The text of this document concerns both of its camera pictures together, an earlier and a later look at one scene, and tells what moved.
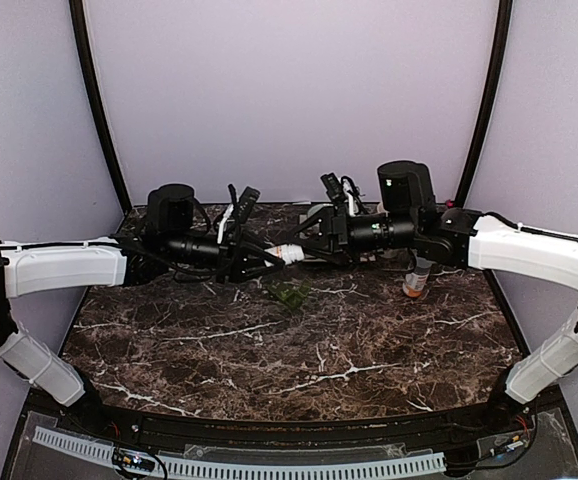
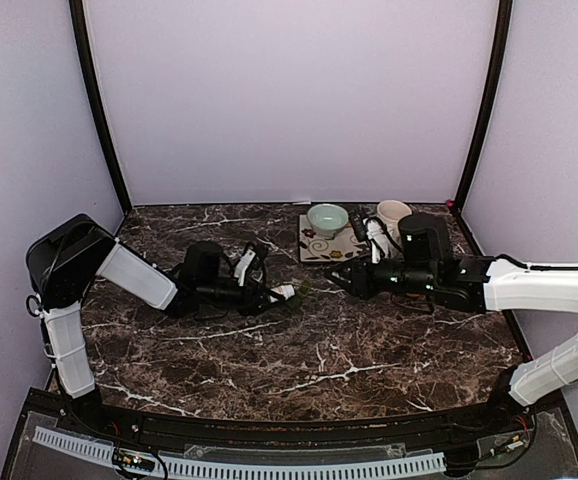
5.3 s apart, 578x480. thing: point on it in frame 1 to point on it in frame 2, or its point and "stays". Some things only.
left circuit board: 123,458 stays
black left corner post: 77,14 stays
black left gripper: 233,260 to 249,304
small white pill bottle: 289,253 to 286,291
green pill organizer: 291,296 stays
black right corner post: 491,101 stays
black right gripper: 339,225 to 362,284
